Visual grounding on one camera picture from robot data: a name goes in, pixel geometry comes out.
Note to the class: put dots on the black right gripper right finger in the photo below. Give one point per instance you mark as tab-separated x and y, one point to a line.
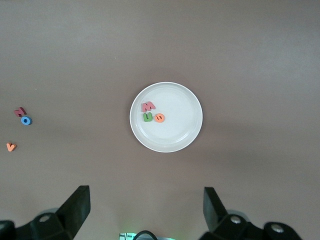
225	227

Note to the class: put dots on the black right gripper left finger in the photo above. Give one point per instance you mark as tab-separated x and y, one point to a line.
62	222

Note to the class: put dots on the beige plate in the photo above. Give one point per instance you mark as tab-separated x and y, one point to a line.
180	125

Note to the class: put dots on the blue foam letter o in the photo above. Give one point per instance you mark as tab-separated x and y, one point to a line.
26	120

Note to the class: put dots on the dark red foam letter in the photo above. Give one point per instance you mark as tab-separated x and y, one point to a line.
20	111

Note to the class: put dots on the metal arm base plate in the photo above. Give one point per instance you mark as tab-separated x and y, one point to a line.
126	236

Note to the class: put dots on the pink foam letter w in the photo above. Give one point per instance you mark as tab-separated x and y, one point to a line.
148	106

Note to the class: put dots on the orange foam letter v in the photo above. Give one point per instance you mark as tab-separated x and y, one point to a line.
11	147

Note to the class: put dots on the orange foam letter e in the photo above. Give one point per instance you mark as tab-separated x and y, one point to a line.
159	117

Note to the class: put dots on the green foam letter n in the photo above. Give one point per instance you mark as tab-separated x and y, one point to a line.
148	117

